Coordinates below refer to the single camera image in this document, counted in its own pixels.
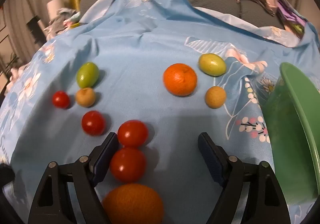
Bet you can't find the orange tangerine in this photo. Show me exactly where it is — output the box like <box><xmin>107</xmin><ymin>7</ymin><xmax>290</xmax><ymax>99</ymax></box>
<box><xmin>163</xmin><ymin>63</ymin><xmax>198</xmax><ymax>97</ymax></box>
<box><xmin>102</xmin><ymin>183</ymin><xmax>165</xmax><ymax>224</ymax></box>

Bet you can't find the tan longan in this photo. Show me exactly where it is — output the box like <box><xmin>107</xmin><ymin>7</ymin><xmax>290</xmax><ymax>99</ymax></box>
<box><xmin>205</xmin><ymin>86</ymin><xmax>227</xmax><ymax>109</ymax></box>
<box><xmin>75</xmin><ymin>87</ymin><xmax>96</xmax><ymax>108</ymax></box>

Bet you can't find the long-handled dustpan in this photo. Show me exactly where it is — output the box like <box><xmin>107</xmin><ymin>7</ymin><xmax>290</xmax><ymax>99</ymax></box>
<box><xmin>15</xmin><ymin>0</ymin><xmax>48</xmax><ymax>41</ymax></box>

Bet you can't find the green jujube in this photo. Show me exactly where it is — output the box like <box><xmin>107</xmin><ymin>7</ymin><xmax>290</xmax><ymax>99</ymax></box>
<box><xmin>76</xmin><ymin>62</ymin><xmax>100</xmax><ymax>89</ymax></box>
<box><xmin>198</xmin><ymin>53</ymin><xmax>227</xmax><ymax>76</ymax></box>

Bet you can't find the red cherry tomato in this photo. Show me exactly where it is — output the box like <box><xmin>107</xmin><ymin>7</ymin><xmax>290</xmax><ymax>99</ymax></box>
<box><xmin>81</xmin><ymin>111</ymin><xmax>106</xmax><ymax>136</ymax></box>
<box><xmin>117</xmin><ymin>120</ymin><xmax>149</xmax><ymax>147</ymax></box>
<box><xmin>109</xmin><ymin>147</ymin><xmax>147</xmax><ymax>183</ymax></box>
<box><xmin>52</xmin><ymin>91</ymin><xmax>71</xmax><ymax>109</ymax></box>

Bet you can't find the pile of crumpled clothes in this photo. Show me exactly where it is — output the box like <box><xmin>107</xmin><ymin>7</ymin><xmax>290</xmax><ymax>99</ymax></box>
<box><xmin>45</xmin><ymin>8</ymin><xmax>83</xmax><ymax>37</ymax></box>

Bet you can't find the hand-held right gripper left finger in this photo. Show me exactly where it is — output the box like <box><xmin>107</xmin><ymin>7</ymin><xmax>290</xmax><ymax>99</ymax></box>
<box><xmin>27</xmin><ymin>132</ymin><xmax>119</xmax><ymax>224</ymax></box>

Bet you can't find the purple cloth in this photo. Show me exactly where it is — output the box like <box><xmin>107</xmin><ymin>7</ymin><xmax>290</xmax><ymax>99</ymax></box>
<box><xmin>276</xmin><ymin>0</ymin><xmax>307</xmax><ymax>32</ymax></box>

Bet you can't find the yellow-green cloth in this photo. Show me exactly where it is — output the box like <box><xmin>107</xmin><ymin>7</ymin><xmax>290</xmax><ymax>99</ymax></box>
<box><xmin>290</xmin><ymin>23</ymin><xmax>305</xmax><ymax>36</ymax></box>

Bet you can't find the green bowl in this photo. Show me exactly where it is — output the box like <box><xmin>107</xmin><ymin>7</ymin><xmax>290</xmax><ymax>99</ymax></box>
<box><xmin>260</xmin><ymin>62</ymin><xmax>320</xmax><ymax>206</ymax></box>

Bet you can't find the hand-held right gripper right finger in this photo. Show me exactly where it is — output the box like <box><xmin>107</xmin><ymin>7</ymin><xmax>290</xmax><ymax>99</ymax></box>
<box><xmin>197</xmin><ymin>132</ymin><xmax>292</xmax><ymax>224</ymax></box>

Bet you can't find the blue floral bed sheet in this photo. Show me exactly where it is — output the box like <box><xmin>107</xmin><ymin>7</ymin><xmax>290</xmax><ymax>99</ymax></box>
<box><xmin>0</xmin><ymin>0</ymin><xmax>320</xmax><ymax>224</ymax></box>

